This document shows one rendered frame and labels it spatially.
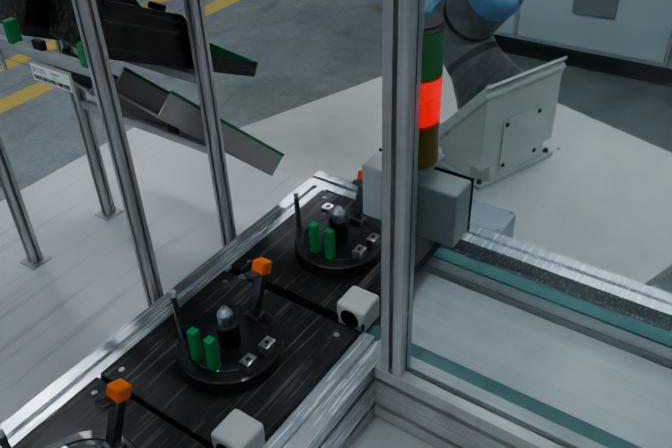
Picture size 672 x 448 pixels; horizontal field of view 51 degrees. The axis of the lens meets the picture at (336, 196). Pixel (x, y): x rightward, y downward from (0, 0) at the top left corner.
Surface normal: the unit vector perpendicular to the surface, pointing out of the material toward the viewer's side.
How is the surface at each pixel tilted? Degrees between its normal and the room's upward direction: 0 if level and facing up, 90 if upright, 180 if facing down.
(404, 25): 90
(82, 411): 0
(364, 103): 0
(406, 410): 90
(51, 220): 0
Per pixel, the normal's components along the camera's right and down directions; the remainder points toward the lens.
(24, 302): -0.04, -0.82
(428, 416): -0.57, 0.48
